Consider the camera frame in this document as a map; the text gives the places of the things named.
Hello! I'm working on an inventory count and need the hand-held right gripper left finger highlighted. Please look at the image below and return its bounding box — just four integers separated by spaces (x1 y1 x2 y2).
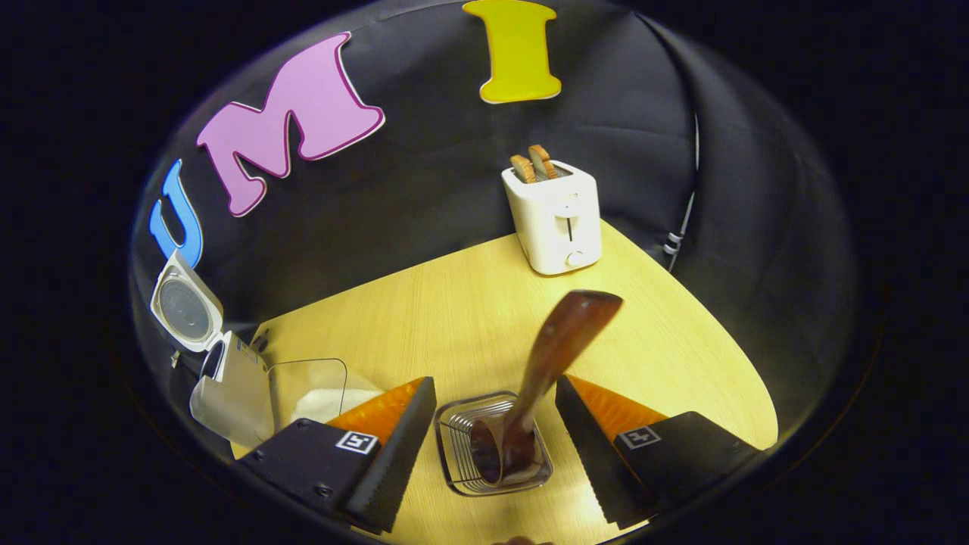
241 377 438 534

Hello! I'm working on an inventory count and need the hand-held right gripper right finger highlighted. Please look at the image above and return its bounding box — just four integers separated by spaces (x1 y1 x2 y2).
555 374 765 531

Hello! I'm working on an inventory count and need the metal wire chopstick holder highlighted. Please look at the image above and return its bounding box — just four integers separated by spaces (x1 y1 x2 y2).
435 391 554 497

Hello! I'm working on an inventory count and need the white rice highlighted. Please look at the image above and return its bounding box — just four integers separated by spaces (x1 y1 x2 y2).
291 388 382 425

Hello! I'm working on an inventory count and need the brown wooden spoon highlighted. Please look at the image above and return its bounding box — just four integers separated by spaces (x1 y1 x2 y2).
469 290 624 487

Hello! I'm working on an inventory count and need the white rice cooker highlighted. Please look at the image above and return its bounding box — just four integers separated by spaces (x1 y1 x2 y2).
149 250 275 449

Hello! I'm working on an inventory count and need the clear plastic container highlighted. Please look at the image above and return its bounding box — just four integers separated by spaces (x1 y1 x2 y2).
266 358 383 440

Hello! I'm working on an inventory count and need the white toaster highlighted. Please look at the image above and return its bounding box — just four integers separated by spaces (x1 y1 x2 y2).
501 159 603 276

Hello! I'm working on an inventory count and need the black backdrop cloth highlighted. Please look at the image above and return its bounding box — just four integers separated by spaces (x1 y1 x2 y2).
129 0 860 455

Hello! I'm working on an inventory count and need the black and white cable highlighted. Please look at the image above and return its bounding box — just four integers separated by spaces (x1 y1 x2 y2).
663 112 700 273

